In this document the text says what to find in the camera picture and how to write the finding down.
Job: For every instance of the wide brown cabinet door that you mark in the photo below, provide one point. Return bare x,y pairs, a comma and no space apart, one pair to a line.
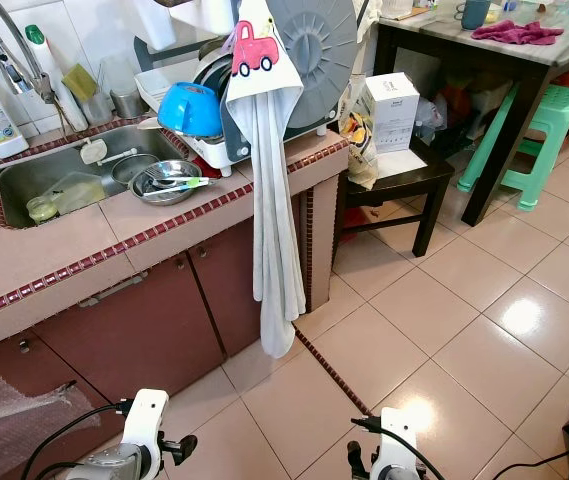
134,330

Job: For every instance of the clear bubble wrap sheet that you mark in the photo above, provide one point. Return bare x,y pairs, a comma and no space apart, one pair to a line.
14,420

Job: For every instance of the narrow brown cabinet door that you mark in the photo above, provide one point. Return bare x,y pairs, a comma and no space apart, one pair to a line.
229,290

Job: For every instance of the wide steel bowl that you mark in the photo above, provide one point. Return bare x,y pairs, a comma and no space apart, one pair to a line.
149,188

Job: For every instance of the white towel pink car print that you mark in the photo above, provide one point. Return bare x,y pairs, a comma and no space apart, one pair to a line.
274,200

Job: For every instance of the clear plastic container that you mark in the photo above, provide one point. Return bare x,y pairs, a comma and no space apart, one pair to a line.
79,192

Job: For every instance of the small steel bowl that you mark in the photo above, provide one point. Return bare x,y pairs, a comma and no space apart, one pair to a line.
129,168

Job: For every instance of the dark wooden stool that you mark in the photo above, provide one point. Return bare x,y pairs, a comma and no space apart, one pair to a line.
434,175

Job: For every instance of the printed snack bag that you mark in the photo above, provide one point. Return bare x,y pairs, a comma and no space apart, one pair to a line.
356,150

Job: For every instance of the steel cup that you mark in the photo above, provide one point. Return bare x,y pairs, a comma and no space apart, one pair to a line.
127,105

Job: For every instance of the white cardboard box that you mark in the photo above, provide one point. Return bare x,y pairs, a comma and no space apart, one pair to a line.
392,110

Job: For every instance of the white dish rack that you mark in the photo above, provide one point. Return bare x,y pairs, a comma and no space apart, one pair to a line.
159,88

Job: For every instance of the yellow green sponge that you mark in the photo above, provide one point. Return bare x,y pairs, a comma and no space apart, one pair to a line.
79,82

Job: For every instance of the clear drinking glass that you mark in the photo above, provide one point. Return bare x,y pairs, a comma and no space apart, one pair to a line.
117,72

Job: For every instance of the white bottle green cap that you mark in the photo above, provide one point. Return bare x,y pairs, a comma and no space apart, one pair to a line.
59,85

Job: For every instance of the green plastic stool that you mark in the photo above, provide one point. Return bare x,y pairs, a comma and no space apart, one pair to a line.
549,115

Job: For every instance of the grey round plastic lid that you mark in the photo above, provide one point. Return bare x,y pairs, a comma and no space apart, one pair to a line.
324,50

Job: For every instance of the dark wooden table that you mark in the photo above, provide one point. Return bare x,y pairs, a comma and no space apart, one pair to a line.
444,38

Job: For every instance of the magenta cloth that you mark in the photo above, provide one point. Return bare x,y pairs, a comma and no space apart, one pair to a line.
514,33

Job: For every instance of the teal mug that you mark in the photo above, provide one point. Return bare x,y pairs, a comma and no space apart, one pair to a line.
474,12

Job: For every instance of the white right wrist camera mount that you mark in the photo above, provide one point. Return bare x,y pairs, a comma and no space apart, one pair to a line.
399,450

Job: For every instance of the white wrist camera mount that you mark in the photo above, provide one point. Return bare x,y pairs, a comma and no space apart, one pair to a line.
146,420
399,450

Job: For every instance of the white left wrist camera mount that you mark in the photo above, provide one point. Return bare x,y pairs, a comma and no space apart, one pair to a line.
146,420

